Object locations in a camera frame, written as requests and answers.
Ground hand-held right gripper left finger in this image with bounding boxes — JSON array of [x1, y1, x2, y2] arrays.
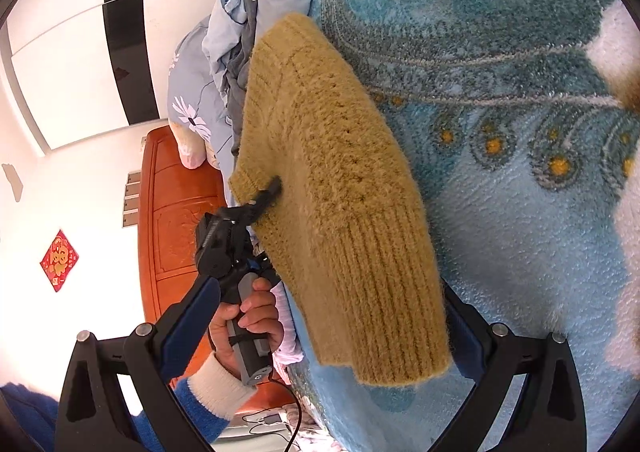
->
[[52, 277, 222, 452]]

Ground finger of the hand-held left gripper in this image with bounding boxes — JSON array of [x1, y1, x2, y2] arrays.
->
[[239, 176, 284, 227]]

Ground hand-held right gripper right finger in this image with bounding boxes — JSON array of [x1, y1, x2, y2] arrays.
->
[[429, 286, 587, 452]]

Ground mustard knit sweater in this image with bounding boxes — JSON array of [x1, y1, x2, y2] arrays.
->
[[228, 12, 454, 388]]

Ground person's left forearm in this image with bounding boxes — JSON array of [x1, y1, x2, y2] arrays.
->
[[129, 351, 262, 452]]

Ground person's left hand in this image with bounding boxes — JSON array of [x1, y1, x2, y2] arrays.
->
[[208, 279, 284, 379]]

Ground orange wooden headboard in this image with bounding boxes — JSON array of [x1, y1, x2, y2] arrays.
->
[[139, 124, 302, 410]]

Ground pink floral pillow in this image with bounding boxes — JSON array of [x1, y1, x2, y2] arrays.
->
[[167, 116, 222, 171]]

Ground pink fluffy cloth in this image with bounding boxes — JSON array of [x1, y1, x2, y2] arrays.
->
[[271, 281, 304, 369]]

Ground grey sweatshirt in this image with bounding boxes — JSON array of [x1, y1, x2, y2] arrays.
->
[[222, 0, 262, 156]]

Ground light blue shirt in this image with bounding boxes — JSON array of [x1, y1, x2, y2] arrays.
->
[[201, 0, 261, 99]]

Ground person's blue top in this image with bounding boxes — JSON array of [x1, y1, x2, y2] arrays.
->
[[0, 381, 58, 452]]

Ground white and black wardrobe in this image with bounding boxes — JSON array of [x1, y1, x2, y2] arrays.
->
[[0, 0, 233, 159]]

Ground teal floral blanket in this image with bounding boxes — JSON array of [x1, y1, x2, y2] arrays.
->
[[282, 0, 640, 452]]

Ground black cable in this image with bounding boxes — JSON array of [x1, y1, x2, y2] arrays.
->
[[260, 376, 304, 452]]

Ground red wall decoration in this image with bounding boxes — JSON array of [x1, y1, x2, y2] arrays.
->
[[39, 229, 80, 293]]

